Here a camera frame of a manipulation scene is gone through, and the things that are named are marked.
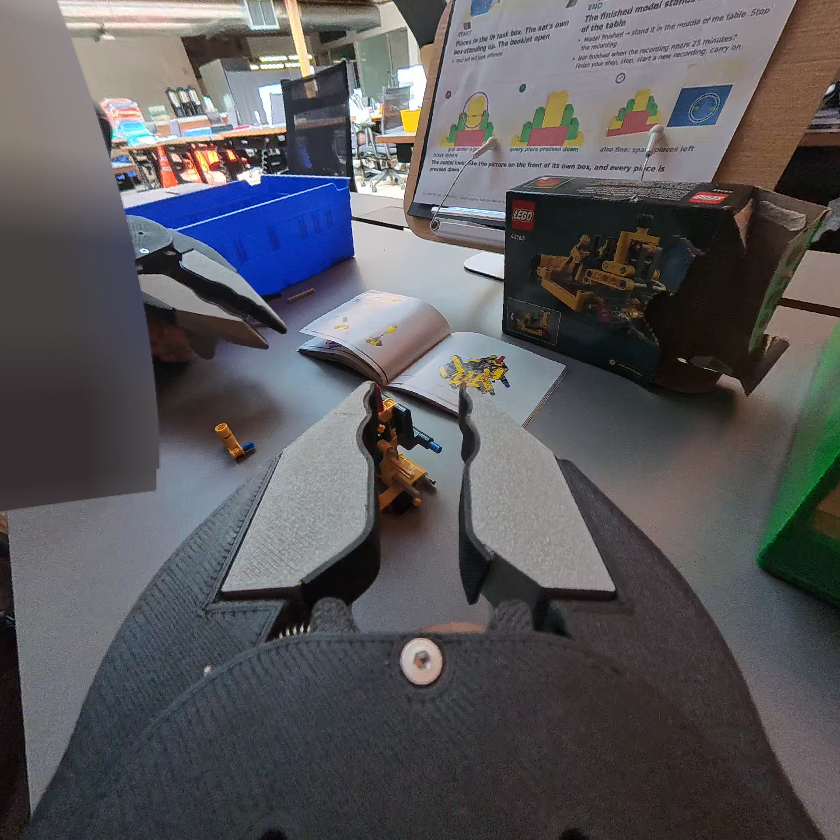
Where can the brown cork board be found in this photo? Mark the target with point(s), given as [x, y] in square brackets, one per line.
[762, 99]

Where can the lego instruction booklet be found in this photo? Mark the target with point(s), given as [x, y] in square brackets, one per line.
[408, 341]

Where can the small yellow lego connector piece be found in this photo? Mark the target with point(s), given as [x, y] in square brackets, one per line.
[234, 441]

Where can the silver ceiling duct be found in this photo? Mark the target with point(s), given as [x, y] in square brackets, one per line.
[218, 17]

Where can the printed task instruction sheet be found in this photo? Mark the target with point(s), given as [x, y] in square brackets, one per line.
[591, 85]

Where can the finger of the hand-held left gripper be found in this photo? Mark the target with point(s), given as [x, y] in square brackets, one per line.
[218, 278]
[197, 311]

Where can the black computer monitor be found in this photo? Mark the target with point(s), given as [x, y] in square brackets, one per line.
[319, 124]

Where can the orange traffic cone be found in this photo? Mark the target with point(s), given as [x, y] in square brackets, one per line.
[165, 169]

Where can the yellow storage bin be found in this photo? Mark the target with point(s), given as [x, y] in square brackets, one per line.
[410, 121]

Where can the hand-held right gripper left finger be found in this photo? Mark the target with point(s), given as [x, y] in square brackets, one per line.
[309, 505]

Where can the grey office chair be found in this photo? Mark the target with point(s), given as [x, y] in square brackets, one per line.
[381, 154]

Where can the torn black lego box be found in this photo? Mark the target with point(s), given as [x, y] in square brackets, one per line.
[591, 275]

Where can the yellow black lego bulldozer model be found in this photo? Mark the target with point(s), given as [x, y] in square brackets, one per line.
[397, 459]

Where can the green box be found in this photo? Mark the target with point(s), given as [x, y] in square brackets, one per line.
[808, 511]

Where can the small brown lego axle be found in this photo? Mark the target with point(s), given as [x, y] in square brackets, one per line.
[301, 295]

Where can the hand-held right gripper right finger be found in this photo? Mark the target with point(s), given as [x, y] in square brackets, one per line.
[526, 519]

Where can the silver monitor stand base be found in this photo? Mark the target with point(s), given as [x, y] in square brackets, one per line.
[473, 242]

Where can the blue plastic bin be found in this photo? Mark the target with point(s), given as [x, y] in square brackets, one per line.
[263, 223]

